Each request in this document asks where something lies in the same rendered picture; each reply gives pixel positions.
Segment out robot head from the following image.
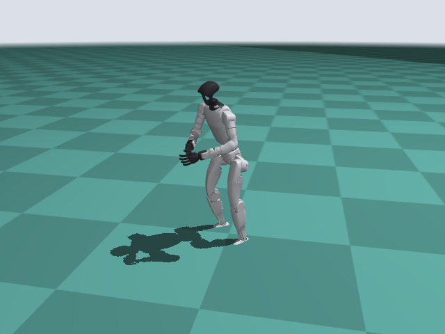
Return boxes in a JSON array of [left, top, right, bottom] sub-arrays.
[[198, 81, 224, 111]]

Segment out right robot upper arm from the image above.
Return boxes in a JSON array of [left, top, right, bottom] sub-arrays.
[[193, 103, 206, 137]]

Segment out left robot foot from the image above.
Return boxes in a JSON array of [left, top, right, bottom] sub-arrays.
[[234, 237, 249, 245]]

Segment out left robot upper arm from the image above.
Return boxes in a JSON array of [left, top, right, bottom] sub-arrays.
[[222, 111, 238, 151]]

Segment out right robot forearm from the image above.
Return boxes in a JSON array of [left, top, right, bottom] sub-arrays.
[[186, 127, 198, 147]]

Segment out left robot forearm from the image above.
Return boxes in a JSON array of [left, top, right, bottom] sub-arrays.
[[201, 141, 236, 159]]

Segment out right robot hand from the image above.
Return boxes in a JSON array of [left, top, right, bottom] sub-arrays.
[[185, 140, 194, 161]]

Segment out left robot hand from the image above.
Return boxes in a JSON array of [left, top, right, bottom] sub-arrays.
[[179, 150, 207, 166]]

